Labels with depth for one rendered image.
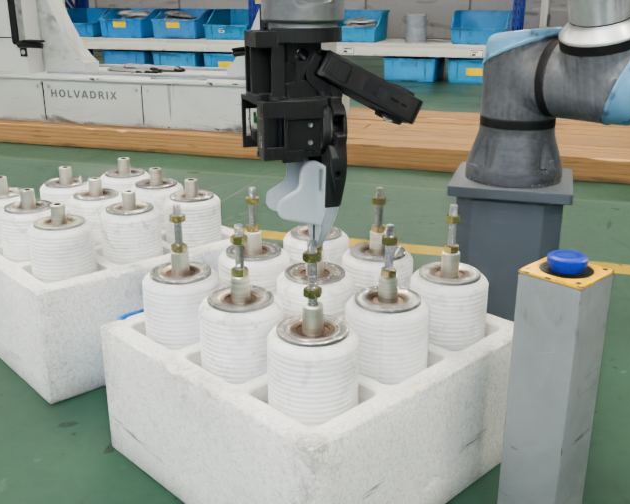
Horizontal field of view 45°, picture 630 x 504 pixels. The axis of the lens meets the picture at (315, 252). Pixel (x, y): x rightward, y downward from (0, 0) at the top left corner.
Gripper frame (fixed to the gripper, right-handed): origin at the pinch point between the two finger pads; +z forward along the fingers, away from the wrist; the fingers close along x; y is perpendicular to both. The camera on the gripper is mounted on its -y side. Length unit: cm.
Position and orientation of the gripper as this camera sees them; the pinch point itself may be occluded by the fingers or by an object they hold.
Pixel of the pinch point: (323, 233)
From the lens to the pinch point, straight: 75.9
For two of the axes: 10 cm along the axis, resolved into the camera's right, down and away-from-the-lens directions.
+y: -9.3, 1.2, -3.4
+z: 0.0, 9.5, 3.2
